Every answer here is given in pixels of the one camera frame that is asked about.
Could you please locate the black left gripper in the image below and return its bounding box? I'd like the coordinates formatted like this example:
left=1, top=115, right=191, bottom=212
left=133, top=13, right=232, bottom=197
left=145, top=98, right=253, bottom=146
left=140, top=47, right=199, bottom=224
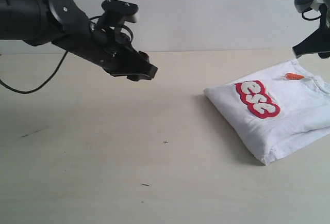
left=52, top=25, right=158, bottom=82

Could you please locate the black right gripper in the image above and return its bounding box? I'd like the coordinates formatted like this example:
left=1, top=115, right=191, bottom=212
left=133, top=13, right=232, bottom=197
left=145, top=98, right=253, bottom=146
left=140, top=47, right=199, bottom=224
left=292, top=4, right=330, bottom=59

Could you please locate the white t-shirt red lettering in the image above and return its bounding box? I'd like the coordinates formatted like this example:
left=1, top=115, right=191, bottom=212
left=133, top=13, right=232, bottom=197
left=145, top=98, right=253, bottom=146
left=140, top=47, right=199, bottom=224
left=204, top=59, right=329, bottom=165

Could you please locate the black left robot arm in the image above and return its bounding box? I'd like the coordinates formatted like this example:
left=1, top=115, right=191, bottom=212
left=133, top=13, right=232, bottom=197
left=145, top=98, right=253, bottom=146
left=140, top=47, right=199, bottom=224
left=1, top=0, right=158, bottom=82

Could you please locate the orange neck label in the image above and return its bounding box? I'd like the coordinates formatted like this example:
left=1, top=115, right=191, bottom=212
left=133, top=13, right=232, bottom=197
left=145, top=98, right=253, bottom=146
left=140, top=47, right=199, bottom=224
left=285, top=73, right=305, bottom=80

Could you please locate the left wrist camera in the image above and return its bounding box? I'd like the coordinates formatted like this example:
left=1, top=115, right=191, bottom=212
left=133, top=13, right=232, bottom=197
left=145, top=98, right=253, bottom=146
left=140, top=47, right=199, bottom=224
left=96, top=0, right=139, bottom=28

